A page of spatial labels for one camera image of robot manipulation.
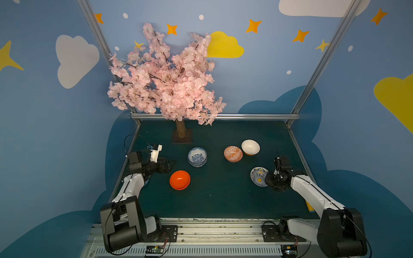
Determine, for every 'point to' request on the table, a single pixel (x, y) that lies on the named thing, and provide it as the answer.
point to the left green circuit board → (155, 249)
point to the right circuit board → (289, 251)
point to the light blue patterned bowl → (197, 159)
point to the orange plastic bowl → (179, 180)
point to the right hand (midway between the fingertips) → (269, 179)
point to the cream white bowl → (250, 147)
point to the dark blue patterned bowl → (198, 165)
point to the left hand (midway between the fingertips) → (169, 159)
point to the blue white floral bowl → (197, 149)
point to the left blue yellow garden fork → (146, 182)
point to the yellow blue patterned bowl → (258, 176)
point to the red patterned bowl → (233, 154)
